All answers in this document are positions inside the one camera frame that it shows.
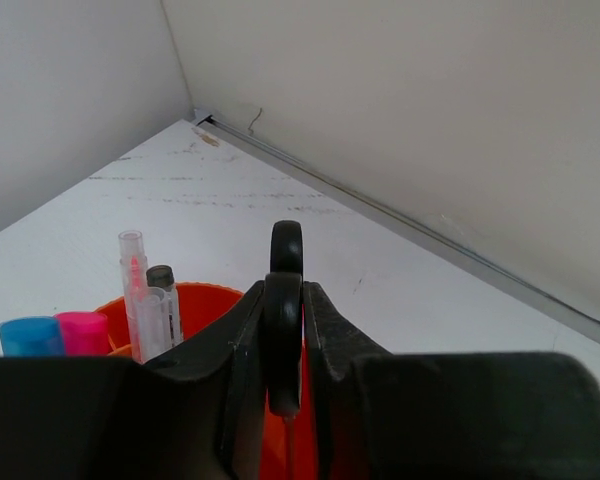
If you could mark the aluminium rail right side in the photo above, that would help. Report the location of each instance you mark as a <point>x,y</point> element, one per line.
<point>404,226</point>

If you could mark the green gel pen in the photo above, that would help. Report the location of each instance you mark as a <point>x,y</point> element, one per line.
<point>152,323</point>

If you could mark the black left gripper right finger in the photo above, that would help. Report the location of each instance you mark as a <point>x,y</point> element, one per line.
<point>502,415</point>

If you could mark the pink white pen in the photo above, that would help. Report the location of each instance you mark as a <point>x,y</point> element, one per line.
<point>133,264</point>

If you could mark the black pen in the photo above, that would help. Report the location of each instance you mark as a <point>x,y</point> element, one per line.
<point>162,277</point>

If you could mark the blue cap black highlighter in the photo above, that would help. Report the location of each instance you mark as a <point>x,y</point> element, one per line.
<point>38,336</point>

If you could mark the orange round desk organizer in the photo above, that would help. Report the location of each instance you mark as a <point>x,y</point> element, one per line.
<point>205,320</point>

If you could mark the pink cap black highlighter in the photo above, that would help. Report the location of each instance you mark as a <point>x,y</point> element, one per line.
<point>84,333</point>

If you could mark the black handled scissors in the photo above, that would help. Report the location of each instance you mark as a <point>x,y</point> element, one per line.
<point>281,329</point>

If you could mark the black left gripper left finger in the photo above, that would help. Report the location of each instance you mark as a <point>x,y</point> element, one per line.
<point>195,412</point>

